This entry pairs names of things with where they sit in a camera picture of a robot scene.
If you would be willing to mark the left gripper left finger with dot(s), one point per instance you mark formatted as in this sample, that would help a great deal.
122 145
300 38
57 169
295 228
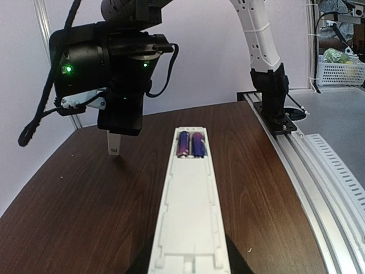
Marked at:
141 264

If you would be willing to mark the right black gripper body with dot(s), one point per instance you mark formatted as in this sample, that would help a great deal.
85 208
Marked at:
122 115

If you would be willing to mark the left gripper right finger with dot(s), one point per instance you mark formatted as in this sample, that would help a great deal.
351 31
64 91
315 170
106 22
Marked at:
238 264

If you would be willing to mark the white remote back cover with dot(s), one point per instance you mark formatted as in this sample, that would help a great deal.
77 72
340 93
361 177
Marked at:
113 143

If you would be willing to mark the white remote control body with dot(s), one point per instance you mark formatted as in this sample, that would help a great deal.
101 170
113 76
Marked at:
189 235

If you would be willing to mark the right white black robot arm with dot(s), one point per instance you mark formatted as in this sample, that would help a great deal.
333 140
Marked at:
108 65

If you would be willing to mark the purple battery left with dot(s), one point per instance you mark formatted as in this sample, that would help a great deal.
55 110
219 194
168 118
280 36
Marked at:
183 146

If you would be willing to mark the purple battery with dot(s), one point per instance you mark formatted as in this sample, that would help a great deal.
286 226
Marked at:
183 146
198 145

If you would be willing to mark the purple battery right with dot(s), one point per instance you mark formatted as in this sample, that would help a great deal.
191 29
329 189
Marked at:
198 145

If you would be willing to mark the white plastic basket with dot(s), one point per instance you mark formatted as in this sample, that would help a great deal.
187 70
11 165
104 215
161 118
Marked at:
330 74

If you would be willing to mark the aluminium front rail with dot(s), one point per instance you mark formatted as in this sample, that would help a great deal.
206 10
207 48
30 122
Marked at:
337 224

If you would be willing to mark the perforated white cable duct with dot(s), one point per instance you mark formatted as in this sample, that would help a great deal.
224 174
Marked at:
347 182

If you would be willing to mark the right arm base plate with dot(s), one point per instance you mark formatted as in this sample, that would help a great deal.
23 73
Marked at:
276 126

